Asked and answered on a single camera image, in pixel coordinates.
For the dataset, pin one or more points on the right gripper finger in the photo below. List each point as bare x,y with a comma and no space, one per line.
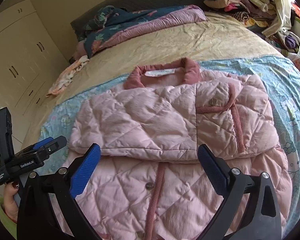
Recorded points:
48,207
249,209

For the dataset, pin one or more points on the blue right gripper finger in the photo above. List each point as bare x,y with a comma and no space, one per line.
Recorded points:
41,143

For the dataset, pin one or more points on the pink quilted jacket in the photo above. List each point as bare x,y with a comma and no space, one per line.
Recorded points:
149,183

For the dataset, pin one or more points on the bag of clothes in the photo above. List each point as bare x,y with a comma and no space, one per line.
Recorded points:
288,44

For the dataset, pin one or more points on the pile of mixed clothes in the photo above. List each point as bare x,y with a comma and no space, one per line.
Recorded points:
250,13

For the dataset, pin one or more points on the left hand red nails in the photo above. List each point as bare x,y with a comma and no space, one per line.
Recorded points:
10,206

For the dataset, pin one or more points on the green sleeve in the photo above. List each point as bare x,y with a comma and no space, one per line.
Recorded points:
9,224

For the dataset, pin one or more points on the peach white small garment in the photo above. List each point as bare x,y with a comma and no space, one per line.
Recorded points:
66,76

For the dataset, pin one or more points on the cream wardrobe with drawers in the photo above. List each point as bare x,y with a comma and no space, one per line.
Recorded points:
30,62

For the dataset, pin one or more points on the pink pillow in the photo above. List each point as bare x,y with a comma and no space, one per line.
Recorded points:
80,50

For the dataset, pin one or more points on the blue Hello Kitty sheet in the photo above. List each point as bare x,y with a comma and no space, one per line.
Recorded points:
280,77

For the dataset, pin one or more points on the dark floral pink quilt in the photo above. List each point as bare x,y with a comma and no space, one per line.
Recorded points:
112,25

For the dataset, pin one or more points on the beige bed sheet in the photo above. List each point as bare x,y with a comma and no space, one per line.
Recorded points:
219,37

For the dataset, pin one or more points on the cream curtain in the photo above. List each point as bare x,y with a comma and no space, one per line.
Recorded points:
282,21

